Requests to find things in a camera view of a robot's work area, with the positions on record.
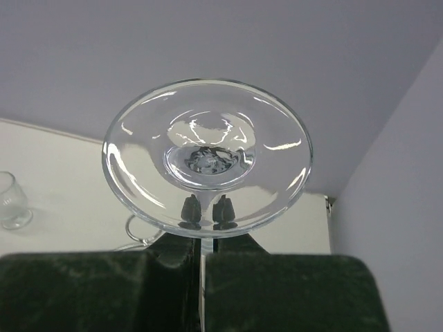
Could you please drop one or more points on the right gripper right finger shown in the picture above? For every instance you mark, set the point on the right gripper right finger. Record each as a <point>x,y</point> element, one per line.
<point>284,277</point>

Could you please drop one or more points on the tall wine glass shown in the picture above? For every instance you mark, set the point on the tall wine glass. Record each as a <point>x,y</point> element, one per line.
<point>15,212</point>

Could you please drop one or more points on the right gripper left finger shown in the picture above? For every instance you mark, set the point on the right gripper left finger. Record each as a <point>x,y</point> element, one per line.
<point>141,288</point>

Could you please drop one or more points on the chrome wine glass rack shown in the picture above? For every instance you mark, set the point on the chrome wine glass rack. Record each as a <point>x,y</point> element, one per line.
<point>138,243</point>

